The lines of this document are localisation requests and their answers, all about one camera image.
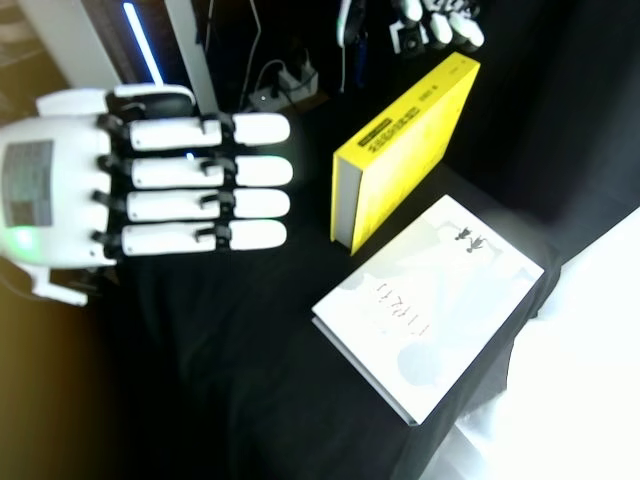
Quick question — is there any white power cable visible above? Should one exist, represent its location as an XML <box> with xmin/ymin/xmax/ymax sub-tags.
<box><xmin>251</xmin><ymin>58</ymin><xmax>287</xmax><ymax>101</ymax></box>

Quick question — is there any yellow hardcover book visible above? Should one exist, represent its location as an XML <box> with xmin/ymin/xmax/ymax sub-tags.
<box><xmin>329</xmin><ymin>51</ymin><xmax>482</xmax><ymax>257</ymax></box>

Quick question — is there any glowing white light bar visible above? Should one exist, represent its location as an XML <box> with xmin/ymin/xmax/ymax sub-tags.
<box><xmin>121</xmin><ymin>1</ymin><xmax>165</xmax><ymax>87</ymax></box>

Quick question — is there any white hardcover book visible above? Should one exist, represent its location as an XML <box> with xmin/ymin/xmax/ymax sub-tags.
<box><xmin>310</xmin><ymin>193</ymin><xmax>546</xmax><ymax>427</ymax></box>

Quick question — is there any white and blue hanging cable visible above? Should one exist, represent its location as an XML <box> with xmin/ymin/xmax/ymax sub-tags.
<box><xmin>335</xmin><ymin>0</ymin><xmax>369</xmax><ymax>94</ymax></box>

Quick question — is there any white power strip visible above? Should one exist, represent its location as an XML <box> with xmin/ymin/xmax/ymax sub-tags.
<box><xmin>248</xmin><ymin>55</ymin><xmax>321</xmax><ymax>112</ymax></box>

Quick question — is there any black table cloth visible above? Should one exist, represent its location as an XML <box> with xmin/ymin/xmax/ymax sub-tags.
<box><xmin>94</xmin><ymin>47</ymin><xmax>640</xmax><ymax>480</ymax></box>

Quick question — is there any small white camera box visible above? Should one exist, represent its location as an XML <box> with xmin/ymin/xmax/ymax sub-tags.
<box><xmin>388</xmin><ymin>20</ymin><xmax>430</xmax><ymax>55</ymax></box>

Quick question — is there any white cloth sheet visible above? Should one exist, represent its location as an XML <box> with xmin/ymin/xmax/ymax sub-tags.
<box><xmin>439</xmin><ymin>205</ymin><xmax>640</xmax><ymax>480</ymax></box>

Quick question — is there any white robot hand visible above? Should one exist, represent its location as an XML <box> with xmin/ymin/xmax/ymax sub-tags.
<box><xmin>0</xmin><ymin>83</ymin><xmax>295</xmax><ymax>272</ymax></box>
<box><xmin>397</xmin><ymin>0</ymin><xmax>486</xmax><ymax>52</ymax></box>

